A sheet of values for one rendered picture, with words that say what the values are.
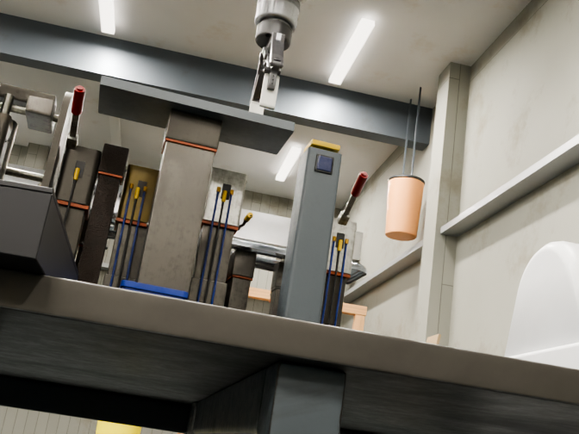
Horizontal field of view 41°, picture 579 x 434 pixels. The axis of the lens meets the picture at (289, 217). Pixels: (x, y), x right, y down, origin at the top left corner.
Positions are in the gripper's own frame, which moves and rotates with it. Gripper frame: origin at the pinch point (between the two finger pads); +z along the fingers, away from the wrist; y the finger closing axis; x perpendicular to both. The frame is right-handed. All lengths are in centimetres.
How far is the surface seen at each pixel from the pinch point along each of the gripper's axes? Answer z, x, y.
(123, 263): 32.5, 20.2, 11.2
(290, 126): 4.3, -4.9, -8.1
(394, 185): -204, -222, 534
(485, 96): -263, -259, 425
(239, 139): 5.2, 2.9, 2.3
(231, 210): 17.4, 1.1, 10.7
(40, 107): 6.3, 42.0, 6.3
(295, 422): 60, -1, -58
